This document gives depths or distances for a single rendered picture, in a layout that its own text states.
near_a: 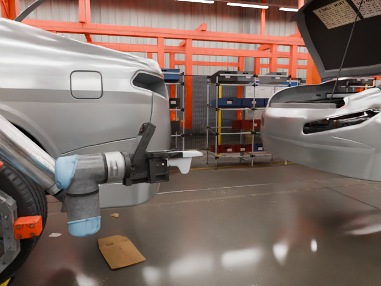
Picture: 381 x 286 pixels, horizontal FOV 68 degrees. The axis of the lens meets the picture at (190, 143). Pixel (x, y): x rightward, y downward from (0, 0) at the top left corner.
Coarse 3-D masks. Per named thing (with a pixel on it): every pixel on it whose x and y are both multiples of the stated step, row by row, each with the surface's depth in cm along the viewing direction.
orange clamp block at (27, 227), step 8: (32, 216) 123; (40, 216) 124; (16, 224) 116; (24, 224) 117; (32, 224) 118; (40, 224) 123; (16, 232) 117; (24, 232) 117; (32, 232) 118; (40, 232) 122
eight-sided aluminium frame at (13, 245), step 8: (0, 192) 117; (0, 200) 113; (8, 200) 116; (0, 208) 114; (8, 208) 114; (16, 208) 121; (8, 216) 115; (16, 216) 120; (8, 224) 115; (8, 232) 116; (8, 240) 116; (16, 240) 121; (8, 248) 117; (16, 248) 119; (8, 256) 117; (0, 264) 117; (8, 264) 118; (0, 272) 117
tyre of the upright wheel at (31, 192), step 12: (12, 168) 127; (0, 180) 120; (12, 180) 122; (24, 180) 128; (12, 192) 122; (24, 192) 124; (36, 192) 134; (24, 204) 124; (36, 204) 130; (24, 216) 124; (24, 240) 126; (36, 240) 133; (24, 252) 126; (12, 264) 126; (0, 276) 125
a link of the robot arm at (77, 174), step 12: (72, 156) 66; (84, 156) 67; (96, 156) 68; (60, 168) 62; (72, 168) 63; (84, 168) 65; (96, 168) 66; (60, 180) 62; (72, 180) 64; (84, 180) 65; (96, 180) 67; (72, 192) 65; (84, 192) 65
